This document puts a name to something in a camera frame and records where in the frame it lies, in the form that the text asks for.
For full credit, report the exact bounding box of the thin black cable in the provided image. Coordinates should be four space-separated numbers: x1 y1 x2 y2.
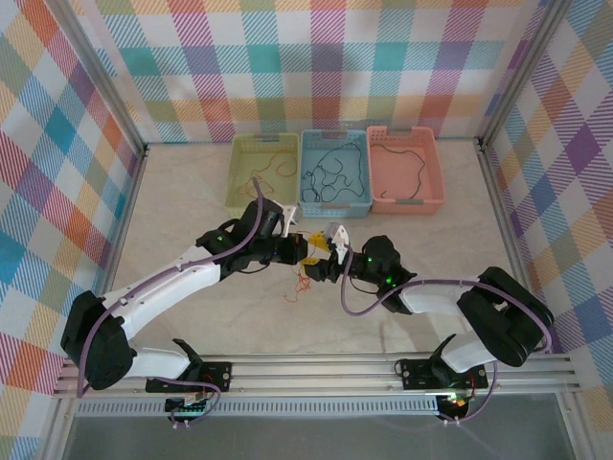
300 162 351 203
318 141 368 202

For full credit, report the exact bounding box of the thin dark green cable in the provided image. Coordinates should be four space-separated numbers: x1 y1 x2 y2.
375 143 427 200

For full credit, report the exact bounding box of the pink plastic basket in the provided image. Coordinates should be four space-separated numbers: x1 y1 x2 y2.
366 125 446 216

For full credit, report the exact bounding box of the green plastic basket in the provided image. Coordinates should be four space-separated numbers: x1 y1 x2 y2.
224 132 302 219

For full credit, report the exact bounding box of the blue plastic basket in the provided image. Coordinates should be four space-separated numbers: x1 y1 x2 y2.
297 127 374 219

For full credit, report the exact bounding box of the aluminium table edge bar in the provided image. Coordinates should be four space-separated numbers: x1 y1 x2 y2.
476 141 595 460
40 146 149 460

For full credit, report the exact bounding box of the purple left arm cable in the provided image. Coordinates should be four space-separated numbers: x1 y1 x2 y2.
76 177 269 430

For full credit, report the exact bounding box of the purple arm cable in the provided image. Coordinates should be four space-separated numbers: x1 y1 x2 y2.
76 177 269 430
340 261 556 426

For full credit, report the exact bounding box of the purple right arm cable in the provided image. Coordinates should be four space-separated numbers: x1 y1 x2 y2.
340 261 556 426

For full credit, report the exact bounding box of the aluminium mounting rail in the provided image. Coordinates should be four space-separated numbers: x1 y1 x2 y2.
51 353 579 398

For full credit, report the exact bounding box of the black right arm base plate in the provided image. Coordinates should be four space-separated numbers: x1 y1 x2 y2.
399 356 489 390

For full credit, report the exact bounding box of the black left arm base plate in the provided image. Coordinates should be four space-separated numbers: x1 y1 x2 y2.
146 361 234 395

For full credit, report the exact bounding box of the grey slotted cable duct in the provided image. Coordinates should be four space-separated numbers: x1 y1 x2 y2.
76 395 442 418

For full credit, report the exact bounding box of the aluminium frame post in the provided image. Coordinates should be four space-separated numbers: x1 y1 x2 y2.
55 0 148 157
477 0 576 150

